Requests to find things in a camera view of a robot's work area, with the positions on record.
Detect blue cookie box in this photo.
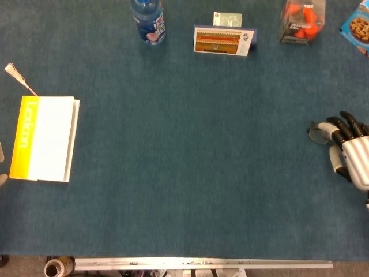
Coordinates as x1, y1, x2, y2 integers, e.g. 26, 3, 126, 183
338, 0, 369, 57

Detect black grey-tipped left robot hand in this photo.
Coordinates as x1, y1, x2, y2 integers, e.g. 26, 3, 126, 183
0, 141, 9, 188

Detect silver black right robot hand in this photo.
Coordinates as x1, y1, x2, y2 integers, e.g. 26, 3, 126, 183
317, 110, 369, 208

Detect aluminium profile rail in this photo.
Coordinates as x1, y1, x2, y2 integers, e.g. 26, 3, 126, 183
74, 257, 334, 271

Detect pale green card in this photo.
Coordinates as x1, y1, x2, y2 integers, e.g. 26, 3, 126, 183
212, 11, 243, 28

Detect brown tape roll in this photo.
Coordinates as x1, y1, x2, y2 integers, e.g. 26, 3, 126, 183
43, 256, 76, 277

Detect clear box with red cups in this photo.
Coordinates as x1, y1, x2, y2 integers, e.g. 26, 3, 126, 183
278, 0, 326, 46

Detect yellow and white book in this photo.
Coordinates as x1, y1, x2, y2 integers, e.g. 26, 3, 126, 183
9, 95, 81, 184

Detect teal felt tablecloth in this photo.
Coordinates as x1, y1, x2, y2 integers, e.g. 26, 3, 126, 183
0, 0, 369, 262

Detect black eyeglasses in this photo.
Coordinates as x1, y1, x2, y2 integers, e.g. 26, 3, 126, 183
306, 121, 337, 145

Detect beige tassel bookmark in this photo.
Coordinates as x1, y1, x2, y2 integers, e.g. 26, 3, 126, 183
3, 62, 39, 98

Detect blue plastic drink bottle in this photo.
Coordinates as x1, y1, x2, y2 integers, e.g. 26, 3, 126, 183
130, 0, 167, 46

